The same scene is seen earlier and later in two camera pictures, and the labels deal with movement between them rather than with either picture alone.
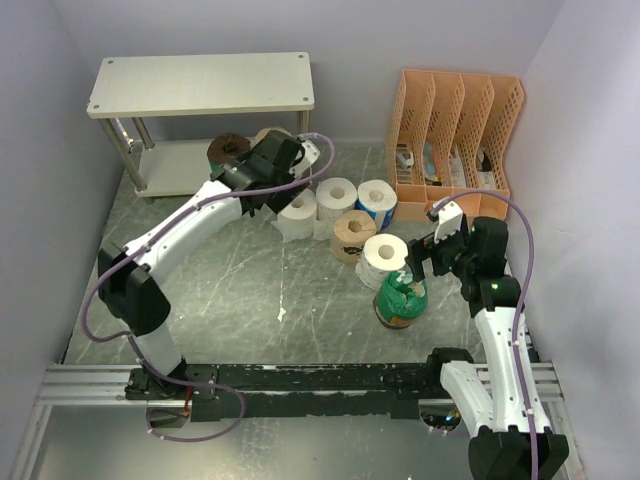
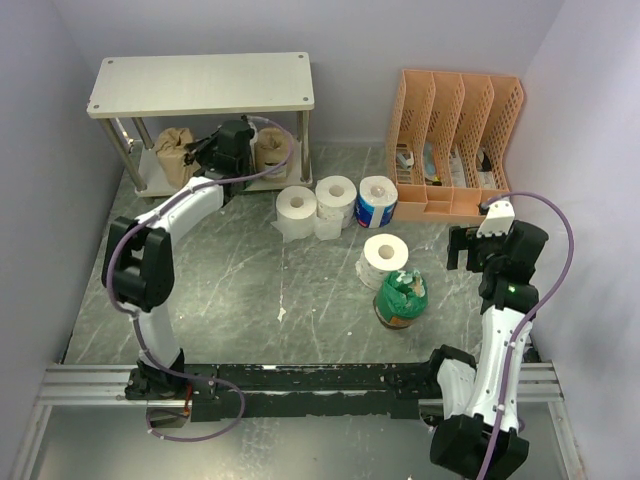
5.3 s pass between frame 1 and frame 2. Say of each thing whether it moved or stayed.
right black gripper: moved
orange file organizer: stayed
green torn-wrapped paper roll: stayed
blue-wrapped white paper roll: stayed
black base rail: stayed
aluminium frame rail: stayed
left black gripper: moved
